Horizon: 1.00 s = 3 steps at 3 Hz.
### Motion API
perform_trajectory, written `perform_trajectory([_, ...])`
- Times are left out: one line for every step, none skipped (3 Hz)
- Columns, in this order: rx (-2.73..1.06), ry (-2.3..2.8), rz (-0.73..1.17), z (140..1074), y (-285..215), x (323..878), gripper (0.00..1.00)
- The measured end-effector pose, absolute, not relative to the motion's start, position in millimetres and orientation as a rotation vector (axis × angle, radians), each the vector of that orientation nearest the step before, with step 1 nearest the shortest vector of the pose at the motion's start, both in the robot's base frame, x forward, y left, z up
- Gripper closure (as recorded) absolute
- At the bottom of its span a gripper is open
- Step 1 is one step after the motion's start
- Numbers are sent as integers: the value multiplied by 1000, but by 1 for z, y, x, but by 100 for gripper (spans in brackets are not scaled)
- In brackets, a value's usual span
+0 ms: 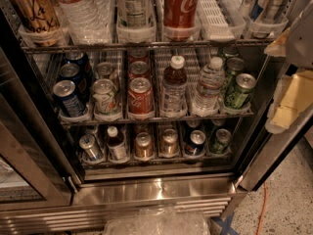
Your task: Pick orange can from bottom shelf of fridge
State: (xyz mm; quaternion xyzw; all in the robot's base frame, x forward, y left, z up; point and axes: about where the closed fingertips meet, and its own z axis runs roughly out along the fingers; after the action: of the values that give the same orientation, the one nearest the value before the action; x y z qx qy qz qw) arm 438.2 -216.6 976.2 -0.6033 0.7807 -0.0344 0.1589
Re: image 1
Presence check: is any front green can middle shelf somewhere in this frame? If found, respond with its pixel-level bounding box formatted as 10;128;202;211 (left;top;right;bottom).
224;73;256;110

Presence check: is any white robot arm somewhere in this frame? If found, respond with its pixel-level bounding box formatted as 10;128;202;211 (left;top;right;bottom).
264;1;313;134

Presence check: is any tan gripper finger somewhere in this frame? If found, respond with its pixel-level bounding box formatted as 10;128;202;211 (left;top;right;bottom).
265;70;313;134
264;27;290;57

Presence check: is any blue can bottom shelf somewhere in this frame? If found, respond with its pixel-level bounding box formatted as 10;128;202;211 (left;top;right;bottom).
185;130;205;156

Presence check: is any orange cable on floor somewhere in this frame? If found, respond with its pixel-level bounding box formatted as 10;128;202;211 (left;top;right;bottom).
255;181;269;235

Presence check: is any clear plastic bin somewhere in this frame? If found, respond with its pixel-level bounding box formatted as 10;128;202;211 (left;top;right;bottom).
104;209;211;235

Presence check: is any clear water bottle middle shelf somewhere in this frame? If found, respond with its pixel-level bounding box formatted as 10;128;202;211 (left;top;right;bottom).
193;57;225;116

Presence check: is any small tea bottle bottom shelf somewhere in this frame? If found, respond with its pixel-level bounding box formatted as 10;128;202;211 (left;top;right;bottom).
107;125;127;161

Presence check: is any brown tea bottle middle shelf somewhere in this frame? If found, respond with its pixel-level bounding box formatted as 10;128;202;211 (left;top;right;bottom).
160;56;187;113

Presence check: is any top wire shelf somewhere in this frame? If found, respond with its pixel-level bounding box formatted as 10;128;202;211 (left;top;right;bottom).
21;39;274;54

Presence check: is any rear green can middle shelf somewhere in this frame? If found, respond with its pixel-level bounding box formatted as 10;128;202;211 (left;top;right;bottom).
219;46;239;60

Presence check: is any front blue Pepsi can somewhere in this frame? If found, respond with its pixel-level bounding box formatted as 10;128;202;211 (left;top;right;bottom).
53;80;86;118

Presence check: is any wire shelf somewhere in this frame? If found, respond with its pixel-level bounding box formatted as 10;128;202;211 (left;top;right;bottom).
21;39;274;54
59;112;253;126

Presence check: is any rear blue Pepsi can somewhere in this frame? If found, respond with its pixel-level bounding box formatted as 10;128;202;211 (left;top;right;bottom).
66;52;93;84

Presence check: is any rear white green can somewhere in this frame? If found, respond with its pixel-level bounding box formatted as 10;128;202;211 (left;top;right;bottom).
96;62;119;89

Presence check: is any blue pepsi can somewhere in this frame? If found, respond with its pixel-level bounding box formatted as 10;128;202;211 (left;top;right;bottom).
53;80;86;118
66;52;93;84
59;63;90;103

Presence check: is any front red Coke can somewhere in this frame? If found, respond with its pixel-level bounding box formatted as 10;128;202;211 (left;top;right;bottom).
128;77;154;115

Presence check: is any white green can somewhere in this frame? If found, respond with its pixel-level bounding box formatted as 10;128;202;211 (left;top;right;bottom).
92;78;118;116
96;62;119;89

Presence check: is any silver can bottom shelf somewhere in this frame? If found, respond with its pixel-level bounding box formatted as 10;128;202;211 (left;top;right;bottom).
79;134;103;161

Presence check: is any clear water bottle top shelf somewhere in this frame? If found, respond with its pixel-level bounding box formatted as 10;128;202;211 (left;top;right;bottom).
57;0;112;45

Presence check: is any green can shelf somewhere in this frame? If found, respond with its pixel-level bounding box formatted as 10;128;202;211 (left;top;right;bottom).
221;57;245;95
219;46;239;60
209;128;232;155
224;73;256;110

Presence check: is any La Croix orange can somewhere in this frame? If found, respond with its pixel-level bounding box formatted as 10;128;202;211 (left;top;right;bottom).
10;0;60;46

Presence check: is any red Coca-Cola bottle top shelf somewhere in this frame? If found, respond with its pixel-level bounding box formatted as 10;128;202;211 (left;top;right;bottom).
163;0;198;41

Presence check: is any empty white shelf tray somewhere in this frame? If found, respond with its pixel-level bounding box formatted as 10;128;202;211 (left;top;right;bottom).
198;0;246;42

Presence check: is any right fridge door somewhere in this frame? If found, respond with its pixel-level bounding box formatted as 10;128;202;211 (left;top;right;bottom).
240;105;313;192

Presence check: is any rear red Coke can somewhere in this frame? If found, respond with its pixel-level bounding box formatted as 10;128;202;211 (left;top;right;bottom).
127;49;149;64

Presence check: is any red coke can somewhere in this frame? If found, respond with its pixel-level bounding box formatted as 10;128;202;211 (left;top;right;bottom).
128;61;151;79
128;77;154;115
127;49;149;64

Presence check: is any left glass fridge door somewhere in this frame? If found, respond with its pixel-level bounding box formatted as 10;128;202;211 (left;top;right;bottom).
0;50;71;212

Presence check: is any green can bottom shelf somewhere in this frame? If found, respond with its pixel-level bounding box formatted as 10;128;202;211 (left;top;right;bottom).
209;128;232;155

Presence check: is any front white green can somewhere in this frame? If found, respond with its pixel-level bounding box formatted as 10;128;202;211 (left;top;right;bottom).
92;78;118;116

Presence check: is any middle blue Pepsi can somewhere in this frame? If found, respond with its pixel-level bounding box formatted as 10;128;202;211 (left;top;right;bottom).
59;63;90;103

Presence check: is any middle red Coke can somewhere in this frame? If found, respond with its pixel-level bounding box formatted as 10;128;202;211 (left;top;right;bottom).
128;61;151;79

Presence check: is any middle wire shelf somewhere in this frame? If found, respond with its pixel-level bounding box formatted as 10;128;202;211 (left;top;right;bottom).
59;112;253;126

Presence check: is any orange can shelf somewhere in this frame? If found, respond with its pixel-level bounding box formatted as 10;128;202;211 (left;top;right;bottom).
160;128;178;158
135;132;153;159

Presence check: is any clear water bottle shelf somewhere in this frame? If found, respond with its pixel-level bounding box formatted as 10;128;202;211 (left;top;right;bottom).
57;0;112;45
193;57;225;116

